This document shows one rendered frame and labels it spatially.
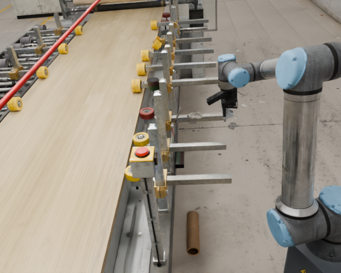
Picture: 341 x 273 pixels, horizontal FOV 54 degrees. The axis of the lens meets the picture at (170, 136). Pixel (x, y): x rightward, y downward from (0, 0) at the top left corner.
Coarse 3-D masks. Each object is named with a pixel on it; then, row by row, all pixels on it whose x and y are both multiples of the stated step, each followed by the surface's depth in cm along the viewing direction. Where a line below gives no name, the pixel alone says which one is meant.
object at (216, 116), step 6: (204, 114) 186; (210, 114) 186; (216, 114) 185; (144, 120) 187; (150, 120) 187; (180, 120) 187; (186, 120) 186; (192, 120) 186; (198, 120) 186; (204, 120) 186; (210, 120) 186; (216, 120) 186
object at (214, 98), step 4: (220, 92) 178; (224, 92) 175; (212, 96) 180; (216, 96) 177; (220, 96) 177; (224, 96) 177; (208, 100) 180; (212, 100) 178; (216, 100) 178; (208, 104) 180
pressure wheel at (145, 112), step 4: (144, 108) 188; (148, 108) 188; (152, 108) 187; (140, 112) 185; (144, 112) 185; (148, 112) 185; (152, 112) 184; (140, 116) 186; (144, 116) 183; (148, 116) 183; (152, 116) 185
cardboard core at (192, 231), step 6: (192, 216) 229; (198, 216) 232; (192, 222) 224; (198, 222) 228; (192, 228) 220; (198, 228) 223; (192, 234) 216; (198, 234) 219; (192, 240) 212; (198, 240) 214; (192, 246) 209; (198, 246) 210; (192, 252) 213; (198, 252) 211
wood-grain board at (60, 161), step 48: (96, 48) 280; (144, 48) 270; (48, 96) 212; (96, 96) 206; (144, 96) 207; (0, 144) 171; (48, 144) 167; (96, 144) 164; (0, 192) 141; (48, 192) 138; (96, 192) 136; (0, 240) 119; (48, 240) 118; (96, 240) 116
